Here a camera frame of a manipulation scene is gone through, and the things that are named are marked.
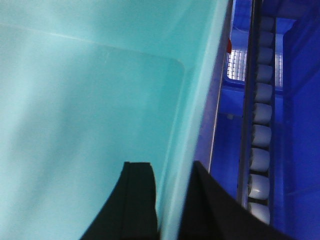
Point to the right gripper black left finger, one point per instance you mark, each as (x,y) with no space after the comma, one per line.
(130,211)

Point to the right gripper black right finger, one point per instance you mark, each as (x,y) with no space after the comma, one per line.
(210,213)

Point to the light blue plastic bin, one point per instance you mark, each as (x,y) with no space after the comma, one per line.
(87,85)

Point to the dark blue bin lower middle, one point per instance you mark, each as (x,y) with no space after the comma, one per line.
(227,138)

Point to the dark blue bin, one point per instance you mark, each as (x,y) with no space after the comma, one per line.
(227,138)
(297,161)

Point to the dark blue bin upper right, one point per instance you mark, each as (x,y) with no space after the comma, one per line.
(297,161)

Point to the white roller track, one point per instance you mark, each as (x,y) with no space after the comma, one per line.
(261,115)

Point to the red snack package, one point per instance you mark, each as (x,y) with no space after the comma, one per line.
(228,45)

